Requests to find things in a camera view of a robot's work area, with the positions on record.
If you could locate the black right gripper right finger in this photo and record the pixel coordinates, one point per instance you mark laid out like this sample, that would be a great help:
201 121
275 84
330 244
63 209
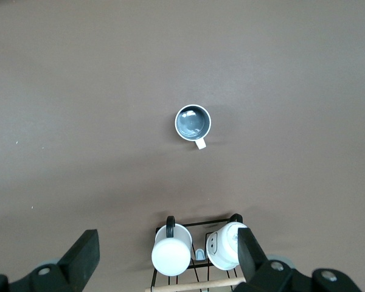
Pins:
255 264

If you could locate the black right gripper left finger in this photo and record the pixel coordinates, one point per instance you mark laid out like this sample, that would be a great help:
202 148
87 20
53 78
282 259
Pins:
79 258

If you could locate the white mug with grey inside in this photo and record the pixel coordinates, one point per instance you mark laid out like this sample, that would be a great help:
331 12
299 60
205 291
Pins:
192 123

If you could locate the white mug with face print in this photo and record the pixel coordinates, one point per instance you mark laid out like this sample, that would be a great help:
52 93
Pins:
223 246

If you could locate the grey rack hook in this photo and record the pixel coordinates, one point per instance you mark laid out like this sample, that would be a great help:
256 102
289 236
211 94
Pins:
200 254

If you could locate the wooden rod of mug rack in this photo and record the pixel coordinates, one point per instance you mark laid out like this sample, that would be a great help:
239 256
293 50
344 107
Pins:
200 285

